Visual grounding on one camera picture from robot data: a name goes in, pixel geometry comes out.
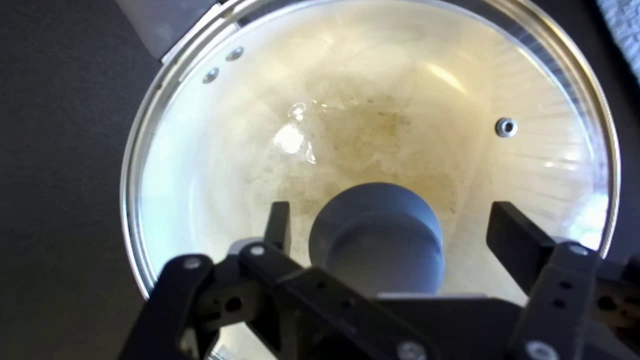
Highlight clear glass pan lid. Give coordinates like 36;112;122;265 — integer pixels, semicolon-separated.
117;0;624;316

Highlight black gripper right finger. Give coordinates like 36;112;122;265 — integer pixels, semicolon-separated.
486;200;640;360

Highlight grey frying pan cream interior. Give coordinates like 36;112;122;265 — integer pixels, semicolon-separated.
114;0;624;308

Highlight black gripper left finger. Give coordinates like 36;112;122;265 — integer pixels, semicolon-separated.
117;200;427;360

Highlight blue towel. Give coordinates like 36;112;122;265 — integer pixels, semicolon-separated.
595;0;640;76

